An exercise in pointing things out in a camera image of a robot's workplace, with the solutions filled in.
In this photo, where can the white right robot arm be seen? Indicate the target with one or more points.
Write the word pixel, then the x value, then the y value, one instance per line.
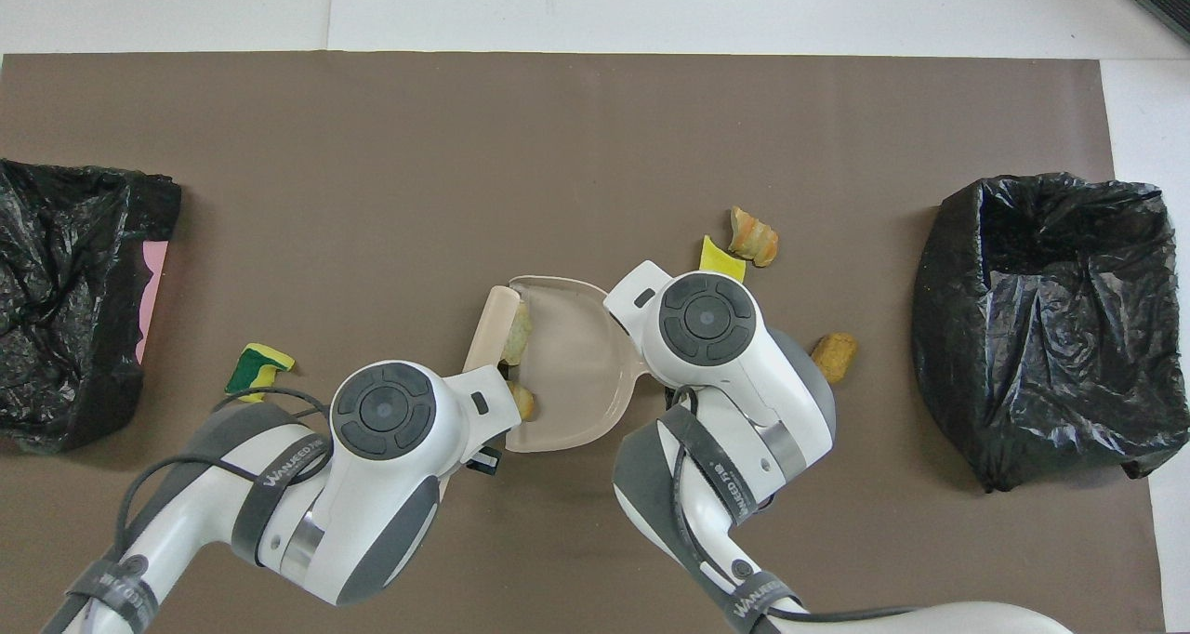
pixel 744 374

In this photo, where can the green yellow sponge piece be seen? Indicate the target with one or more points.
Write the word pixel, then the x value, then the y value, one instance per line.
pixel 251 372

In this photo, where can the orange croissant piece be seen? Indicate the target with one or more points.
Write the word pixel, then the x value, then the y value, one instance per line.
pixel 755 239

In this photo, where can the beige hand brush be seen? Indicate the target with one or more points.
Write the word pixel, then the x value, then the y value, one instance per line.
pixel 488 327

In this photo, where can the pink plastic bin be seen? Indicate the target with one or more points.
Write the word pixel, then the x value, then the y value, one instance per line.
pixel 152 290

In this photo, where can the brown croquette bread piece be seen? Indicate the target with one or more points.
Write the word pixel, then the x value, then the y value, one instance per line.
pixel 834 357

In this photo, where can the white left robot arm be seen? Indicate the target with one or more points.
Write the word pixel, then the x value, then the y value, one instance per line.
pixel 372 485

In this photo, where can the black trash bag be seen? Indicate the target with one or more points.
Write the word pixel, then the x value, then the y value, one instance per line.
pixel 1041 374
pixel 65 336

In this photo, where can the beige plastic dustpan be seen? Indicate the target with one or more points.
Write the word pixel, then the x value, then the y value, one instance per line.
pixel 576 355

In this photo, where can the pale croissant piece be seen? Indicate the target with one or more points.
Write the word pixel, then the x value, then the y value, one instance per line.
pixel 523 400

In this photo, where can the brown paper table mat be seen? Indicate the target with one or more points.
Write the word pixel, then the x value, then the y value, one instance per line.
pixel 465 151

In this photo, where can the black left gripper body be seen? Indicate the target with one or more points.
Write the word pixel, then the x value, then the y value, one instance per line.
pixel 483 461

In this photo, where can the plain yellow sponge piece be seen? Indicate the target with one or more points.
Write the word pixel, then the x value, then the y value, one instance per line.
pixel 720 260

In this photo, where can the beige bread chunk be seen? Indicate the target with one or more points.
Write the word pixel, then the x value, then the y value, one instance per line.
pixel 517 336

